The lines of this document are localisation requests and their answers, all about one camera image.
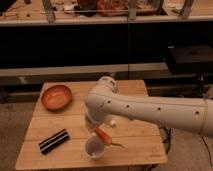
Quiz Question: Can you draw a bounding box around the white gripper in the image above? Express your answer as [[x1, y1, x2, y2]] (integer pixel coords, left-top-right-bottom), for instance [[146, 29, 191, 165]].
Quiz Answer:
[[85, 113, 107, 132]]

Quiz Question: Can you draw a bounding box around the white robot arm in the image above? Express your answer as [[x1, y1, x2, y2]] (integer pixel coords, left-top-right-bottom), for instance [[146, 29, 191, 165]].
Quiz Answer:
[[85, 76, 213, 138]]

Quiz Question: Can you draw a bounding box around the white ceramic cup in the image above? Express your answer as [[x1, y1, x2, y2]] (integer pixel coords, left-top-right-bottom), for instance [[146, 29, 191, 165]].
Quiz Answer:
[[85, 136, 105, 159]]

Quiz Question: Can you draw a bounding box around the black white striped block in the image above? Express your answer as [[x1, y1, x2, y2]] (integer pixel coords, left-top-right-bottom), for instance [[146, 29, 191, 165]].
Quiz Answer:
[[39, 129, 70, 155]]

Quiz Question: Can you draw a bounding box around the light wooden table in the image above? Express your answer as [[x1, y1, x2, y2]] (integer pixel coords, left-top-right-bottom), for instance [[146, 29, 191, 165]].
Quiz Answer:
[[15, 81, 167, 171]]

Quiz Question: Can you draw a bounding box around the orange wooden bowl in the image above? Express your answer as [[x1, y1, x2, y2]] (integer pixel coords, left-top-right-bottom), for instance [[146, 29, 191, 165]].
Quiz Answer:
[[41, 85, 72, 111]]

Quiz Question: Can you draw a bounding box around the black box on shelf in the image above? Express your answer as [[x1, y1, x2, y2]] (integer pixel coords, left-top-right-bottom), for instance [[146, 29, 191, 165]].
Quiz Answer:
[[166, 45, 213, 74]]

